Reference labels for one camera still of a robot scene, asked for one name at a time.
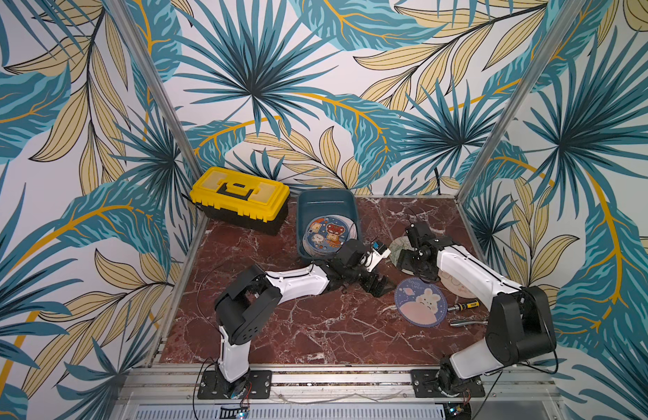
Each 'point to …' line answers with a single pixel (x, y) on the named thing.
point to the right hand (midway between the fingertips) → (412, 267)
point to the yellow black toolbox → (241, 199)
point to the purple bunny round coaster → (419, 304)
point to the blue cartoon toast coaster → (325, 234)
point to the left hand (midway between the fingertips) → (386, 282)
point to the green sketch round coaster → (396, 248)
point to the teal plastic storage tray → (314, 203)
